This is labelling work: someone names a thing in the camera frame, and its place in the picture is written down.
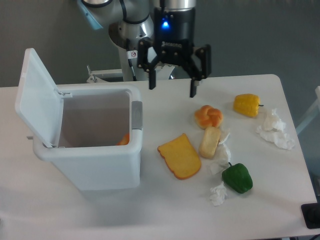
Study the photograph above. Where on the large crumpled white tissue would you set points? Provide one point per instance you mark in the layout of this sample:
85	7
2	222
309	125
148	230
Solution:
272	130

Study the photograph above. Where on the yellow bell pepper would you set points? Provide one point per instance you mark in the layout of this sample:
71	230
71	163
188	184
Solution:
247	104

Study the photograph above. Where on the white trash can lid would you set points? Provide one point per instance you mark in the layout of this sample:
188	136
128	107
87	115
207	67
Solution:
39	102

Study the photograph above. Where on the round knotted bread roll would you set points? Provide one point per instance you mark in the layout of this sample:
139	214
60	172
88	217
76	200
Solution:
208	116

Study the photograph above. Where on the crumpled tissue beside bun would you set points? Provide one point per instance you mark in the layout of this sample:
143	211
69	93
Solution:
222	155

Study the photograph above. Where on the small crumpled white tissue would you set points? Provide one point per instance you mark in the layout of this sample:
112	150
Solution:
218	194

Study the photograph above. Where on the green bell pepper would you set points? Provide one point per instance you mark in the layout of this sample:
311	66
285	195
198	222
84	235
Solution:
238	178

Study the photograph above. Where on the white furniture edge at right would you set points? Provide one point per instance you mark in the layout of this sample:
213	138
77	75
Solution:
310	113

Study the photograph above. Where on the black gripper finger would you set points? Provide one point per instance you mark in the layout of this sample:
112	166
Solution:
144	45
198	66

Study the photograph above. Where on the white plastic trash can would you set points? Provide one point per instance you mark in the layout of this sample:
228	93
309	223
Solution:
94	120

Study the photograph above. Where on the white metal robot base frame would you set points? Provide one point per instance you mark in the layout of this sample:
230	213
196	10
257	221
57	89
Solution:
110	73

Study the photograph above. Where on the yellow toast bread slice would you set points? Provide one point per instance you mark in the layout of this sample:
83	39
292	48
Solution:
180	157

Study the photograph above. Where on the orange item inside trash can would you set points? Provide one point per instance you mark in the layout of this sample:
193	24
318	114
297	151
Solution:
125	140

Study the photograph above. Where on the pale oblong bread bun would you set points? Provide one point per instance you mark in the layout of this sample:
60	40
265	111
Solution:
209	142

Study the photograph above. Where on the black device at table edge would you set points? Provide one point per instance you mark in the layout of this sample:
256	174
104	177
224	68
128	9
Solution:
311	215

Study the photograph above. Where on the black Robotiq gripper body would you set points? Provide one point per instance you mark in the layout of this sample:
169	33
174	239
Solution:
174	35

